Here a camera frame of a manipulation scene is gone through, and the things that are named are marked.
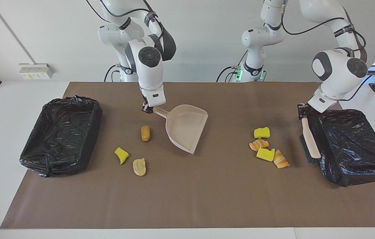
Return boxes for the orange striped croissant piece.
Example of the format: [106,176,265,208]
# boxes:
[273,149,291,169]
[249,138,270,152]

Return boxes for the yellow notched sponge piece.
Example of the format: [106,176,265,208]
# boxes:
[256,148,275,162]

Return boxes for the pale bread piece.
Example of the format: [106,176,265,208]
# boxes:
[133,158,146,177]

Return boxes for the brown table mat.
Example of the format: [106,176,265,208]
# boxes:
[0,82,375,229]

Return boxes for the beige plastic dustpan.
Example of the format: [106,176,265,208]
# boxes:
[153,104,209,155]

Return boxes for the black bag lined bin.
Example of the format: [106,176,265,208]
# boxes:
[19,95,103,178]
[305,109,375,187]

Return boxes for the thin diagonal wall conduit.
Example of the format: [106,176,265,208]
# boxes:
[0,0,36,64]

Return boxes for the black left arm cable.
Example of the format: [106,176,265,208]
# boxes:
[281,0,372,102]

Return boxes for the small yellow sponge wedge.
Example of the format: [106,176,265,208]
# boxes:
[114,147,130,165]

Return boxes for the beige hand brush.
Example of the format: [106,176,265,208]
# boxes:
[299,113,322,165]

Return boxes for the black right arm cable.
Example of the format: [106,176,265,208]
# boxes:
[86,0,166,43]

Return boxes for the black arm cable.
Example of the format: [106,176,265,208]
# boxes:
[86,0,166,43]
[281,0,372,102]

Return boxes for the yellow rectangular sponge piece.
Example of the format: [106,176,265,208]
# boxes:
[254,127,270,139]

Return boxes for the white wall socket box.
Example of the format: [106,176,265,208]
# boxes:
[19,63,54,80]

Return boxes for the black base power cable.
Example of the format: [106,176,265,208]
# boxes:
[104,64,121,82]
[216,66,241,82]

